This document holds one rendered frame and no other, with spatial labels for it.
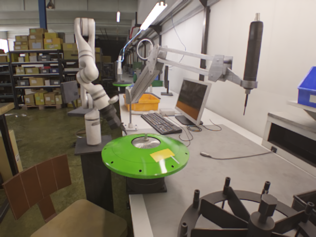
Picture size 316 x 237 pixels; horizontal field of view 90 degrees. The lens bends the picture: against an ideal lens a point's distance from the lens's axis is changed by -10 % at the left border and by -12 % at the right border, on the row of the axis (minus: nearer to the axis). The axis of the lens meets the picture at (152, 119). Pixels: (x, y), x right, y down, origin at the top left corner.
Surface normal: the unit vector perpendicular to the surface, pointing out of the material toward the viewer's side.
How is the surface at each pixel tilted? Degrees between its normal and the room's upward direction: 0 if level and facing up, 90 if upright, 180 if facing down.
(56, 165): 90
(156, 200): 0
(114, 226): 0
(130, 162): 23
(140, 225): 0
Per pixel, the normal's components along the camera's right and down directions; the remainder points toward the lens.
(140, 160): -0.01, -0.79
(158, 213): 0.03, -0.95
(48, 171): 0.84, 0.18
